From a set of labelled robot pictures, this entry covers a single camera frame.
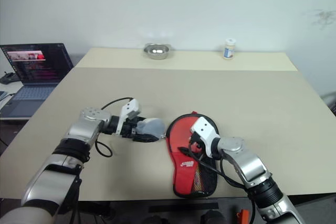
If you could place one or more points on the black bar under table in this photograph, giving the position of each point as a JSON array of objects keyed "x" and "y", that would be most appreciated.
[{"x": 183, "y": 207}]

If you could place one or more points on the black handheld controller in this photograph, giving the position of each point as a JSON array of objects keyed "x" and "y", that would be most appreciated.
[{"x": 9, "y": 78}]

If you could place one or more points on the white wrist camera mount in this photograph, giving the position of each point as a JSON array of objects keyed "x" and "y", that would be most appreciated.
[
  {"x": 130, "y": 107},
  {"x": 204, "y": 127}
]

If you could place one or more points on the open blue-grey laptop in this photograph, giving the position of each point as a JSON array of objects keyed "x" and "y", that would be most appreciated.
[{"x": 34, "y": 61}]

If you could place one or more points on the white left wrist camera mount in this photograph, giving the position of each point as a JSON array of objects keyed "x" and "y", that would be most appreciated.
[{"x": 130, "y": 107}]

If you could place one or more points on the small steel bowl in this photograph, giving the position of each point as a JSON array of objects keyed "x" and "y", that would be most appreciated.
[{"x": 157, "y": 54}]

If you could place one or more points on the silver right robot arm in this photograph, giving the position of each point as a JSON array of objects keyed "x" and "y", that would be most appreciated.
[{"x": 252, "y": 166}]

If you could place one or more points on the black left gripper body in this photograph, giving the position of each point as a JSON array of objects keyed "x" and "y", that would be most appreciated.
[{"x": 129, "y": 129}]

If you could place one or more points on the white pill bottle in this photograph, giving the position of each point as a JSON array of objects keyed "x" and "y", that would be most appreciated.
[{"x": 229, "y": 51}]

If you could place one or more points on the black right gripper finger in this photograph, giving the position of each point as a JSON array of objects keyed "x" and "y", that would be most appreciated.
[{"x": 185, "y": 151}]

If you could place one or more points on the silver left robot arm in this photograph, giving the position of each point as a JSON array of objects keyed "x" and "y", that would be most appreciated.
[{"x": 84, "y": 129}]

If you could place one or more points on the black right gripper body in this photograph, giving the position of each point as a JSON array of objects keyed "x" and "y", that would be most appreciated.
[{"x": 196, "y": 144}]

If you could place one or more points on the red block under table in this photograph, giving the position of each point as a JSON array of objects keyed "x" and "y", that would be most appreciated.
[{"x": 242, "y": 217}]

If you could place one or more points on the red and black paddle case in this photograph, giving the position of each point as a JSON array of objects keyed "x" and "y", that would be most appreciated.
[{"x": 183, "y": 166}]

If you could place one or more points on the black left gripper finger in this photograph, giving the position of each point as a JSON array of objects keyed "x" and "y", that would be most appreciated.
[
  {"x": 151, "y": 127},
  {"x": 147, "y": 139}
]

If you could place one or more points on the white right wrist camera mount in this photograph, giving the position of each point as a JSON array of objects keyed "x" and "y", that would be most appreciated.
[{"x": 204, "y": 127}]

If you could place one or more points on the black office chair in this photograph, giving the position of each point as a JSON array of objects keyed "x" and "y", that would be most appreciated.
[{"x": 330, "y": 103}]

